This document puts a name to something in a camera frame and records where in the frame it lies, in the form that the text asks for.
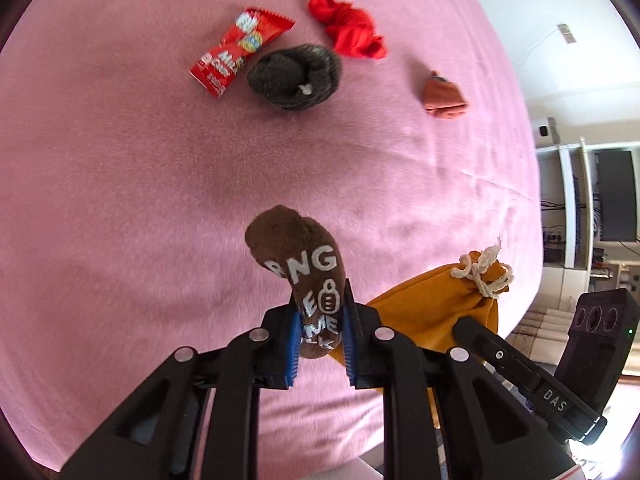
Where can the dark grey rolled sock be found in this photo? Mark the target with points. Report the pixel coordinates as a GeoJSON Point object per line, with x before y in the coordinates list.
{"type": "Point", "coordinates": [295, 77]}

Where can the brown printed sock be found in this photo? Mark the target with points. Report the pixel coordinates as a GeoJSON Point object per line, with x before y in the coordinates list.
{"type": "Point", "coordinates": [295, 250]}

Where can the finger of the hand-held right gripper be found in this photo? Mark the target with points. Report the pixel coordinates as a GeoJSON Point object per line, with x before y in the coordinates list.
{"type": "Point", "coordinates": [500, 355]}

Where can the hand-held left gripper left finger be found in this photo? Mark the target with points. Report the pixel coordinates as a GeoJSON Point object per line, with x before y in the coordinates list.
{"type": "Point", "coordinates": [292, 355]}

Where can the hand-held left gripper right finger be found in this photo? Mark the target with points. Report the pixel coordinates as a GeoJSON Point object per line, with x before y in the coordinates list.
{"type": "Point", "coordinates": [350, 355]}

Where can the knotted red cloth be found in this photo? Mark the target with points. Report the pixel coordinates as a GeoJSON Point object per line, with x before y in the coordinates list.
{"type": "Point", "coordinates": [350, 25]}

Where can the rust brown folded sock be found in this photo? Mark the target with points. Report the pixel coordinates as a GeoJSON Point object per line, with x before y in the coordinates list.
{"type": "Point", "coordinates": [442, 97]}

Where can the white shelf unit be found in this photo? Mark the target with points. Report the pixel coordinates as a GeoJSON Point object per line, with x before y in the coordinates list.
{"type": "Point", "coordinates": [572, 200]}

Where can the red snack packet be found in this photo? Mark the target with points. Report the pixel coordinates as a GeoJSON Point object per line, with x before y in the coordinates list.
{"type": "Point", "coordinates": [235, 52]}

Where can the wall socket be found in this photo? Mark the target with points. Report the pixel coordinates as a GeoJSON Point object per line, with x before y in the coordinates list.
{"type": "Point", "coordinates": [567, 32]}

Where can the black monitor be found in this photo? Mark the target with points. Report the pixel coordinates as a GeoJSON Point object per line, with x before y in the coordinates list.
{"type": "Point", "coordinates": [616, 195]}

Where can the pink bedsheet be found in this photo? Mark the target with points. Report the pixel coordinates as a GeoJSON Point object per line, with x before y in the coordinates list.
{"type": "Point", "coordinates": [150, 160]}

